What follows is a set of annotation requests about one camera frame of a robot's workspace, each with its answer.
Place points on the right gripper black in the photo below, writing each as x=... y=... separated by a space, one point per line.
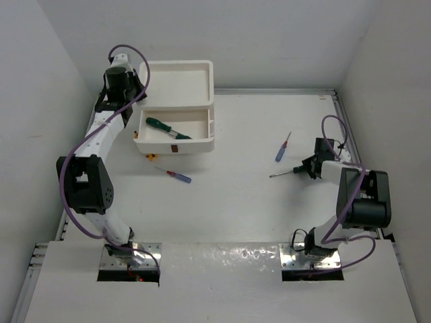
x=307 y=164

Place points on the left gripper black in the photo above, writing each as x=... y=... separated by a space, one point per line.
x=130 y=77

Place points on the blue handled screwdriver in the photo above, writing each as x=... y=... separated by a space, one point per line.
x=282 y=149

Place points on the long green screwdriver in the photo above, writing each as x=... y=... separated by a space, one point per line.
x=157 y=124

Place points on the small blue red screwdriver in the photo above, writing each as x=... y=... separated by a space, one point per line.
x=176 y=175

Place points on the white drawer container box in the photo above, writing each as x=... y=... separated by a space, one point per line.
x=179 y=85

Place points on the stubby green screwdriver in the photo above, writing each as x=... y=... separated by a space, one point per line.
x=178 y=136

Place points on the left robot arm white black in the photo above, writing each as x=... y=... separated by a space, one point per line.
x=86 y=189

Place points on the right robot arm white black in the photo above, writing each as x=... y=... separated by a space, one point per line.
x=363 y=199

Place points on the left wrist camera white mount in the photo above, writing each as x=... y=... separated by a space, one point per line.
x=121 y=60

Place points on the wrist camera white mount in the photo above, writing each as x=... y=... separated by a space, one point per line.
x=344 y=156
x=121 y=60

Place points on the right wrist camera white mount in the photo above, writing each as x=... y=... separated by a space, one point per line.
x=344 y=156

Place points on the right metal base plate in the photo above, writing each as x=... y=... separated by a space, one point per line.
x=293 y=258

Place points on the metal base plate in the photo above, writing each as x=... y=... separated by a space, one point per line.
x=293 y=258
x=142 y=259

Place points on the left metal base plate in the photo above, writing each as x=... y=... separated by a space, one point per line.
x=142 y=259

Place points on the aluminium frame rail left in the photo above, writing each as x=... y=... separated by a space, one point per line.
x=33 y=265

